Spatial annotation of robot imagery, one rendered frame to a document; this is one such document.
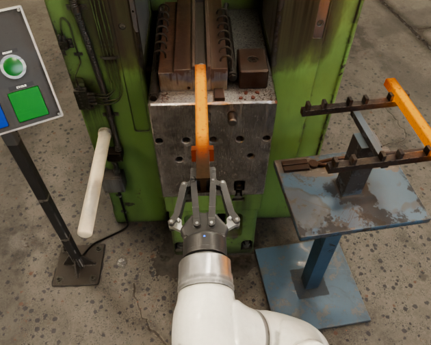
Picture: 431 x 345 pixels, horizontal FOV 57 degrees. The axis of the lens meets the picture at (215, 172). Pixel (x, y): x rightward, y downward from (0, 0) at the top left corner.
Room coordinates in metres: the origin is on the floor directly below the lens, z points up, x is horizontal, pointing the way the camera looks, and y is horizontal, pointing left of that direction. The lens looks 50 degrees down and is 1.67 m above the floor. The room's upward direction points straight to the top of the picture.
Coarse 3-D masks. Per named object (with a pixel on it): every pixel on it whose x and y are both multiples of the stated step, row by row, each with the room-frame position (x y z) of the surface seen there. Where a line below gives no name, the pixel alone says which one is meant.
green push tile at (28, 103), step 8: (32, 88) 0.81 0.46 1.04; (8, 96) 0.78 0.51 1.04; (16, 96) 0.79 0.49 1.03; (24, 96) 0.79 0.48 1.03; (32, 96) 0.80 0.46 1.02; (40, 96) 0.81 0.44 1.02; (16, 104) 0.78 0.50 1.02; (24, 104) 0.78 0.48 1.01; (32, 104) 0.79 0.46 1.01; (40, 104) 0.79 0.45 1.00; (16, 112) 0.77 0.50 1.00; (24, 112) 0.77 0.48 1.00; (32, 112) 0.78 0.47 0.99; (40, 112) 0.78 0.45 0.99; (48, 112) 0.79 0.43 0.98; (24, 120) 0.76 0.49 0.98
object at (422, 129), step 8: (392, 80) 0.95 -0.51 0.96; (392, 88) 0.91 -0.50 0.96; (400, 88) 0.91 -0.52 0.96; (400, 96) 0.88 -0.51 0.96; (400, 104) 0.85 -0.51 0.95; (408, 104) 0.84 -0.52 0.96; (408, 112) 0.81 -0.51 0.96; (416, 112) 0.81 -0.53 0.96; (408, 120) 0.80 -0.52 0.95; (416, 120) 0.77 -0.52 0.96; (424, 120) 0.77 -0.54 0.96; (416, 128) 0.76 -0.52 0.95; (424, 128) 0.75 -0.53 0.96; (424, 136) 0.72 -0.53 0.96; (424, 144) 0.71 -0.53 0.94
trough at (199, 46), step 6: (198, 0) 1.36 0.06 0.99; (204, 0) 1.36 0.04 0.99; (198, 6) 1.34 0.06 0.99; (204, 6) 1.33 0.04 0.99; (198, 12) 1.29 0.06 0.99; (204, 12) 1.29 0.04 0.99; (198, 18) 1.25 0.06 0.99; (204, 18) 1.25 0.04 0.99; (198, 24) 1.22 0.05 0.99; (204, 24) 1.22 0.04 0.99; (198, 30) 1.18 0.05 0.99; (204, 30) 1.18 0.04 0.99; (198, 36) 1.14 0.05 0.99; (204, 36) 1.14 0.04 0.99; (198, 42) 1.11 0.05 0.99; (204, 42) 1.11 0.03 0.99; (198, 48) 1.08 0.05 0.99; (204, 48) 1.08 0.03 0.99; (198, 54) 1.04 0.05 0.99; (204, 54) 1.04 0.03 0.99; (198, 60) 1.01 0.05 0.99; (204, 60) 1.01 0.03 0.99
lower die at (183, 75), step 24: (192, 0) 1.35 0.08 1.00; (216, 0) 1.37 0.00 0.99; (192, 24) 1.19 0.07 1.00; (216, 24) 1.21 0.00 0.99; (168, 48) 1.09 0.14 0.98; (192, 48) 1.05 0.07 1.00; (216, 48) 1.07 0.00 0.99; (168, 72) 0.96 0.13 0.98; (192, 72) 0.96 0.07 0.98; (216, 72) 0.97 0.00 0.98
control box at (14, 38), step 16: (0, 16) 0.89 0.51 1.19; (16, 16) 0.90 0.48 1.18; (0, 32) 0.87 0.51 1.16; (16, 32) 0.88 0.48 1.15; (0, 48) 0.85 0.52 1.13; (16, 48) 0.86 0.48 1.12; (32, 48) 0.87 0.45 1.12; (0, 64) 0.83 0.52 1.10; (32, 64) 0.85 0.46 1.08; (0, 80) 0.81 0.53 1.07; (16, 80) 0.82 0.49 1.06; (32, 80) 0.83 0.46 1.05; (48, 80) 0.84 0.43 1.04; (0, 96) 0.78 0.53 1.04; (48, 96) 0.82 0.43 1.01; (16, 128) 0.75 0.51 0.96
